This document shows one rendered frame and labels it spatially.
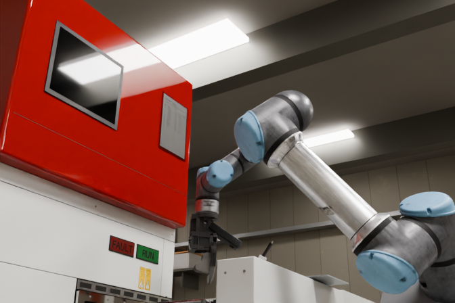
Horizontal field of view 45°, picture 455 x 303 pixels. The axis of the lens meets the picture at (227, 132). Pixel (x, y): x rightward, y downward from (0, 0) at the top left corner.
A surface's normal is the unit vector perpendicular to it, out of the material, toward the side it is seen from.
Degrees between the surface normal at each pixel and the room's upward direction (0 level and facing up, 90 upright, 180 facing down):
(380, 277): 137
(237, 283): 90
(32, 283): 90
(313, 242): 90
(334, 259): 90
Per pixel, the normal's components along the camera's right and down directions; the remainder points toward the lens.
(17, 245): 0.86, -0.20
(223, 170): 0.31, -0.39
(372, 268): -0.65, 0.55
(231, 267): -0.52, -0.37
